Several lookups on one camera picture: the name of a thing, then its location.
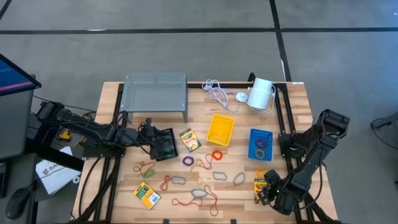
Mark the crayon box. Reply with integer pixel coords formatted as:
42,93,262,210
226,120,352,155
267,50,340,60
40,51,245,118
178,128,202,153
253,178,268,205

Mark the grey perforated metal shelf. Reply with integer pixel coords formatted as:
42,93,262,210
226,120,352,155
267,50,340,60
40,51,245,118
119,72,189,123

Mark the long red rubber band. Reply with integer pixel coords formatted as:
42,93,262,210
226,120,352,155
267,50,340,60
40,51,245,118
203,185,220,217

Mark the black chair base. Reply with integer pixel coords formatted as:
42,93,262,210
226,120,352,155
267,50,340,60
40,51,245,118
369,111,398,150

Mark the yellow green card pack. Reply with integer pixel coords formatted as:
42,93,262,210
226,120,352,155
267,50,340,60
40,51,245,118
132,181,162,210

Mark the black computer mouse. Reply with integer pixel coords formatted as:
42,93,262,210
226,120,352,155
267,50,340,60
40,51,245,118
5,187,31,220

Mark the monitor with blue screen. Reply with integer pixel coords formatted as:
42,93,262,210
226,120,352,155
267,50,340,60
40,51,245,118
0,53,42,161

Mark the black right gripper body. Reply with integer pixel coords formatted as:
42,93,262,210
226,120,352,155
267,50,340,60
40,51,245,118
264,169,282,206

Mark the yellow plastic basket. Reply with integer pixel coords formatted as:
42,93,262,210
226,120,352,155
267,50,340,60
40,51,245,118
206,113,236,147

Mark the blue plastic basket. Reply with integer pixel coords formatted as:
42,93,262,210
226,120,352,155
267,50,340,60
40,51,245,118
248,128,274,162

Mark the white paper manual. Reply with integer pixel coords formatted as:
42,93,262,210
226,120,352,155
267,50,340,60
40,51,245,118
35,146,82,196

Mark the black plastic basket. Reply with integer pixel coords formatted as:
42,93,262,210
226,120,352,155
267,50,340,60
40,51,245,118
154,128,179,162

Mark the yellow rubber band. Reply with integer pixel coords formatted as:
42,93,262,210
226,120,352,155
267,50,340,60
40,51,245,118
190,164,203,185

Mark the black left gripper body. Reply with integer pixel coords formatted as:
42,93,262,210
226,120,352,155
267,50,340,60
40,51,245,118
139,117,161,161

